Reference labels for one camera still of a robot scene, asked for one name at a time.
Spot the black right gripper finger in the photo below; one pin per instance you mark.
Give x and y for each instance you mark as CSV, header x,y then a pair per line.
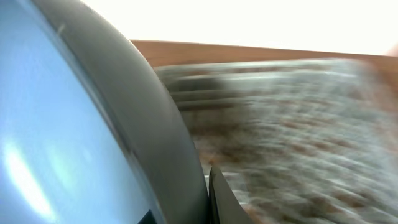
x,y
224,207

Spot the dark blue plate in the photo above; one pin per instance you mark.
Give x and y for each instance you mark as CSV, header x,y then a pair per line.
x,y
89,133

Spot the grey plastic dishwasher rack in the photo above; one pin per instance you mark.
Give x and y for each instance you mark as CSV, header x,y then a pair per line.
x,y
298,141

